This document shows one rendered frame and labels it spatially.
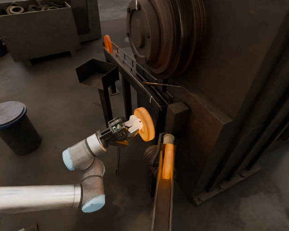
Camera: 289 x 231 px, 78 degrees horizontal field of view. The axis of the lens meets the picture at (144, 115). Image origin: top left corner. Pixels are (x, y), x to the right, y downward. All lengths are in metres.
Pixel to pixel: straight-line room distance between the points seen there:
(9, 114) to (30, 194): 1.12
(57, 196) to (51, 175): 1.02
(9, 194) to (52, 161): 1.12
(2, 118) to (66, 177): 0.69
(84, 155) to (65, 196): 0.16
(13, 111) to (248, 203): 1.99
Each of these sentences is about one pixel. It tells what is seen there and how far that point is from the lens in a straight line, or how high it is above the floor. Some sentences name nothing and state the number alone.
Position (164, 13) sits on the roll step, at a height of 1.23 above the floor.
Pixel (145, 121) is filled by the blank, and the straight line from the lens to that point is 0.74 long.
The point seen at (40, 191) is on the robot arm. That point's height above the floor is 0.79.
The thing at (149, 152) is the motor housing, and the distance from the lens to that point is 1.09.
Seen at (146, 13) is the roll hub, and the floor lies 1.22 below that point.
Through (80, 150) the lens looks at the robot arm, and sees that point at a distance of 0.77.
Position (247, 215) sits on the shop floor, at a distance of 1.67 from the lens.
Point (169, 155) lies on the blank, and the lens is 0.78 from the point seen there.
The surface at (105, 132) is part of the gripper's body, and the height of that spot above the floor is 0.86.
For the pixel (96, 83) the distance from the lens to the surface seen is 1.54.
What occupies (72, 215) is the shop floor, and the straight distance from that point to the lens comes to 1.58.
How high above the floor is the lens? 1.43
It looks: 44 degrees down
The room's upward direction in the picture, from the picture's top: straight up
